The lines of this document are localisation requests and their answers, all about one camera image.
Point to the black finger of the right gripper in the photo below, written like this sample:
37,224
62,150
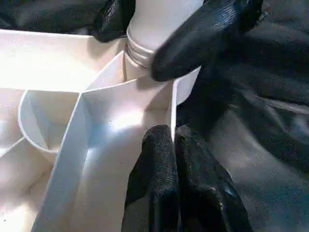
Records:
111,21
193,43

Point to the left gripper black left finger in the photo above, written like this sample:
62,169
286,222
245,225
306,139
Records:
154,183

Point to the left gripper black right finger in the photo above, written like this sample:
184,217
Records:
202,188

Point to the white plastic table leg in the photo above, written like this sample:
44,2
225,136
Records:
154,29

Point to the white plastic table top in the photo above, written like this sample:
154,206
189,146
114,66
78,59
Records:
48,60

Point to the black plastic mat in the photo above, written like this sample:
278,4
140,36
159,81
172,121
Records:
265,120

